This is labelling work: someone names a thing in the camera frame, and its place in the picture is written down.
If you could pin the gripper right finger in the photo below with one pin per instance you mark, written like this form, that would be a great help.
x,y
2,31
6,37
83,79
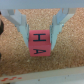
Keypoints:
x,y
60,24

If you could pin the pink block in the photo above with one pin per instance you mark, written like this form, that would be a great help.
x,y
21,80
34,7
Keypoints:
x,y
39,42

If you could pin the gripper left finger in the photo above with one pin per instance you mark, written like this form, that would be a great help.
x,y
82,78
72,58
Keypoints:
x,y
20,27

